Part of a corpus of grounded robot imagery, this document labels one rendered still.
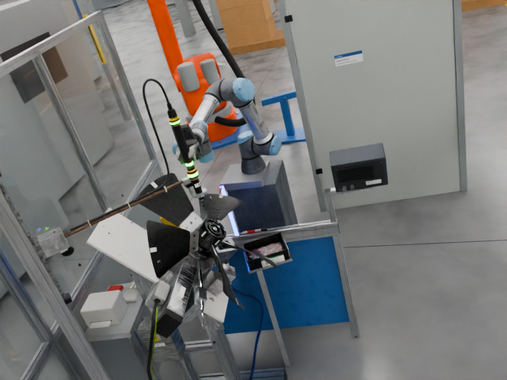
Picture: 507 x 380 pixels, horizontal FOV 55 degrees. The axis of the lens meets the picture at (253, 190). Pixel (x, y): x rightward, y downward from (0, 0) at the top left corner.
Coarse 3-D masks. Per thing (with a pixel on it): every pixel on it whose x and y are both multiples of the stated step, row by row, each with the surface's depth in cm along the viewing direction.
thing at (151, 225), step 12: (156, 228) 192; (168, 228) 196; (180, 228) 201; (156, 240) 190; (168, 240) 195; (180, 240) 200; (156, 252) 189; (168, 252) 195; (180, 252) 201; (156, 264) 188; (168, 264) 195; (156, 276) 188
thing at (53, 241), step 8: (48, 232) 192; (56, 232) 190; (40, 240) 188; (48, 240) 187; (56, 240) 189; (64, 240) 190; (40, 248) 188; (48, 248) 189; (56, 248) 190; (64, 248) 192; (48, 256) 190
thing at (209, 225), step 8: (208, 224) 213; (216, 224) 216; (200, 232) 211; (208, 232) 209; (216, 232) 212; (224, 232) 215; (200, 240) 211; (208, 240) 210; (216, 240) 210; (200, 248) 214; (208, 248) 213; (200, 256) 213; (208, 256) 215
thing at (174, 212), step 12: (156, 180) 221; (168, 180) 223; (144, 192) 217; (168, 192) 219; (180, 192) 221; (144, 204) 215; (156, 204) 217; (168, 204) 217; (180, 204) 218; (168, 216) 216; (180, 216) 216
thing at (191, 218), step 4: (192, 212) 218; (188, 216) 217; (192, 216) 217; (196, 216) 217; (184, 220) 216; (188, 220) 217; (192, 220) 217; (196, 220) 217; (200, 220) 217; (180, 224) 216; (184, 224) 216; (188, 224) 216; (192, 224) 216; (196, 224) 216; (184, 228) 216; (188, 228) 216; (192, 228) 216
